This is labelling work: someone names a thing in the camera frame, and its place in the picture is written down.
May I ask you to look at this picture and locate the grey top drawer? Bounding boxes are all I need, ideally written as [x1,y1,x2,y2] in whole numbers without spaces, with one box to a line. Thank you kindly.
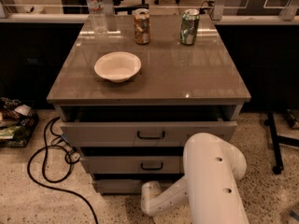
[62,105,236,147]

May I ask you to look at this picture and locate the tray of snack bags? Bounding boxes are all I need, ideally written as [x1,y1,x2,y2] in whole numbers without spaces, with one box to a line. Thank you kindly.
[0,97,38,147]

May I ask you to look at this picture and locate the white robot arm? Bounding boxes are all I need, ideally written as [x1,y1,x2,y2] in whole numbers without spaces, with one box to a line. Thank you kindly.
[141,133,249,224]

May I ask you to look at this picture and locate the clear plastic water bottle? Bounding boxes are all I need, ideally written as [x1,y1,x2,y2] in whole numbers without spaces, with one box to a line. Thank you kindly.
[86,0,107,35]

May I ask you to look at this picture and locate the white paper bowl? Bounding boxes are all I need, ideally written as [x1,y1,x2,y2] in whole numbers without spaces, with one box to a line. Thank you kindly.
[94,51,141,83]

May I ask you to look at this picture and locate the black stand base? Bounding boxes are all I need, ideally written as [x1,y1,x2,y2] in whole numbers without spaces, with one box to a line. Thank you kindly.
[264,112,299,175]

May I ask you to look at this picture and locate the black floor cable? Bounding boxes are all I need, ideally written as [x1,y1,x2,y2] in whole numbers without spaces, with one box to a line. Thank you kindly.
[26,116,99,224]

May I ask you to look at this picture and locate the grey bottom drawer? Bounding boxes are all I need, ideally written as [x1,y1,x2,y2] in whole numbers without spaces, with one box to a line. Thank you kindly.
[93,174,179,194]

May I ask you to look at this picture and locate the green soda can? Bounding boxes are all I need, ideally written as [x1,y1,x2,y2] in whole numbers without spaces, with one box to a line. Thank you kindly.
[180,8,199,45]

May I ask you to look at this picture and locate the grey drawer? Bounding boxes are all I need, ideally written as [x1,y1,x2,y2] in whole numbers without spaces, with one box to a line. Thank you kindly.
[62,105,236,147]
[93,174,179,194]
[81,147,183,174]

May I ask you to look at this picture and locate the grey middle drawer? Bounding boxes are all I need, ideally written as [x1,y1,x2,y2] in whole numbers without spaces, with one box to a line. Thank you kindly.
[81,147,183,174]

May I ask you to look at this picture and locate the grey drawer cabinet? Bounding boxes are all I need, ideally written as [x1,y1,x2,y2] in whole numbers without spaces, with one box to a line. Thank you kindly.
[47,15,250,181]

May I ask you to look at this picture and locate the orange soda can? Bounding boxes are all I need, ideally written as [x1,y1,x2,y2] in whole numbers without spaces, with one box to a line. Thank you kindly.
[134,8,150,45]

